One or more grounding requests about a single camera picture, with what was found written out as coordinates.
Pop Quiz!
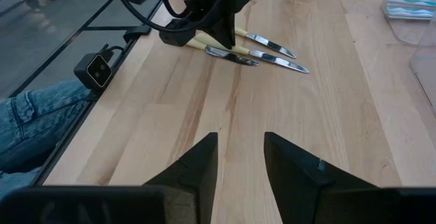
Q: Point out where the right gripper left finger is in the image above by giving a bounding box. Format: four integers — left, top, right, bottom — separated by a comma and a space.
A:
142, 132, 219, 224

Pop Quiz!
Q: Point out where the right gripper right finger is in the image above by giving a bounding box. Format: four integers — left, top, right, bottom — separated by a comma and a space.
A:
264, 131, 379, 224

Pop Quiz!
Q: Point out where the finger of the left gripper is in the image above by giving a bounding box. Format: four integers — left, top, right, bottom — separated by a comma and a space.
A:
204, 12, 237, 50

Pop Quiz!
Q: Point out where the yellow-handled knife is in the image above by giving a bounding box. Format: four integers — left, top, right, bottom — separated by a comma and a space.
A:
234, 26, 298, 60
186, 38, 260, 67
194, 31, 310, 74

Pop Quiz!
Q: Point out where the blue-patterned-handle knife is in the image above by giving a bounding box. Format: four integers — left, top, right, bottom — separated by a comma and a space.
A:
387, 0, 436, 8
387, 5, 436, 19

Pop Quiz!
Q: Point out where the black table-edge clamp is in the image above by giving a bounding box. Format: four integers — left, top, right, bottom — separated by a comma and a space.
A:
123, 25, 153, 44

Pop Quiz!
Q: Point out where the person's leg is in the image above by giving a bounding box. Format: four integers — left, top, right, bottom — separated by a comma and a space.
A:
0, 79, 93, 201

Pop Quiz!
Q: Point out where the clear plastic bin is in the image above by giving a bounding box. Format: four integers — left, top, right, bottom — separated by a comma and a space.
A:
380, 0, 436, 47

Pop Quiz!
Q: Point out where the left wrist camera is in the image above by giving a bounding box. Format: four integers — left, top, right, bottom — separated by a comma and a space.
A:
159, 18, 198, 47

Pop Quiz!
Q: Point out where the black metal table frame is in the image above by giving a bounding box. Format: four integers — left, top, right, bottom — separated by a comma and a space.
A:
0, 0, 178, 187

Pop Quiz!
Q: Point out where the black table-level camera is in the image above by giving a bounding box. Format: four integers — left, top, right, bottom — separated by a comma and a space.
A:
74, 44, 114, 91

